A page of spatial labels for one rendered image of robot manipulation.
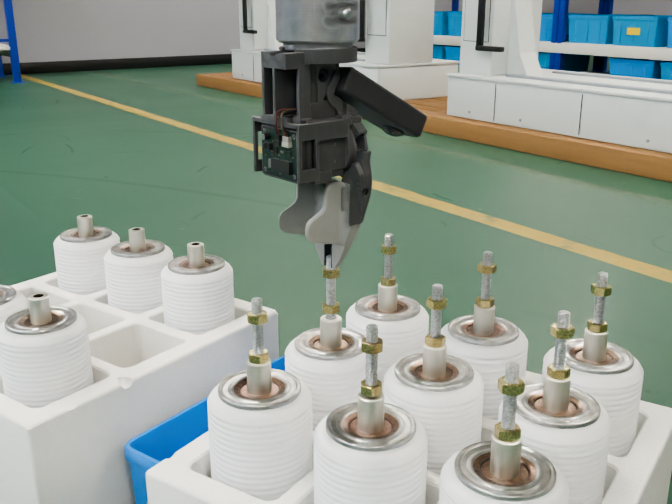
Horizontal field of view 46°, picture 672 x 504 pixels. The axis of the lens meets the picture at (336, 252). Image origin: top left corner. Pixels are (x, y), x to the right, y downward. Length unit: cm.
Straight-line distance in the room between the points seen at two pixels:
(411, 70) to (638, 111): 153
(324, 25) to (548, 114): 262
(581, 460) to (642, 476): 10
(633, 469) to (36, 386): 61
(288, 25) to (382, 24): 343
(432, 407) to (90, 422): 39
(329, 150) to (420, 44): 353
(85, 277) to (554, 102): 237
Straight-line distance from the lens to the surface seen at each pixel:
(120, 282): 113
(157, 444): 96
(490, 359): 82
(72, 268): 121
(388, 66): 410
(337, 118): 72
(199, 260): 105
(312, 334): 83
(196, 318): 104
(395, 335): 87
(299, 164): 69
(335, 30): 70
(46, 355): 90
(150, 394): 96
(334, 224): 74
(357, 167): 72
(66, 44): 711
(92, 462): 94
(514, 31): 361
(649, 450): 83
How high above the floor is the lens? 59
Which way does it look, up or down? 18 degrees down
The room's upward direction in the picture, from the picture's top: straight up
